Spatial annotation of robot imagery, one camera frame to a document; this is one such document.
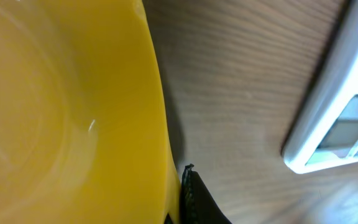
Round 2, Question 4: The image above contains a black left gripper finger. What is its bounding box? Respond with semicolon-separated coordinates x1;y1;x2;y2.
180;164;231;224

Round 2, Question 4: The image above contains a yellow plastic bowl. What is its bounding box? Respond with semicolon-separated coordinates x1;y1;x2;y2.
0;0;180;223

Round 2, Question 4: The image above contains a white digital kitchen scale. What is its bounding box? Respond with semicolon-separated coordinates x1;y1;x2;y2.
282;1;358;174

